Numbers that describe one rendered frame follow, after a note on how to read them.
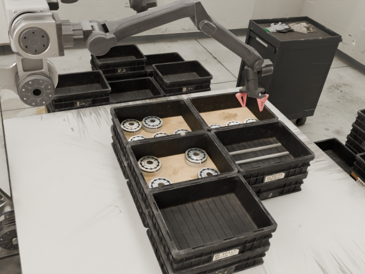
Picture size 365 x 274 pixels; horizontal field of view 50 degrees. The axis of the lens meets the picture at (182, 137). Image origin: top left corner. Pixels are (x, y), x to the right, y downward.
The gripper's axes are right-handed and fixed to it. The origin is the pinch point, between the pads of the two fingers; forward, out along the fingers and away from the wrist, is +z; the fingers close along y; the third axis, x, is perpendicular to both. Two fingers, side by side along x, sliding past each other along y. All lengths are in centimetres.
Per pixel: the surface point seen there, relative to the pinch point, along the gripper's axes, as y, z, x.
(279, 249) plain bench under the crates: -34, 44, 33
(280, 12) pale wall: 194, 19, -354
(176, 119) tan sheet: 38.7, 9.4, 13.0
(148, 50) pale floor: 257, 31, -159
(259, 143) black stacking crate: -0.4, 21.1, -4.8
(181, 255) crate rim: -25, 19, 78
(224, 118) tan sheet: 23.9, 13.8, -8.2
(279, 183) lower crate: -20.3, 29.6, 9.8
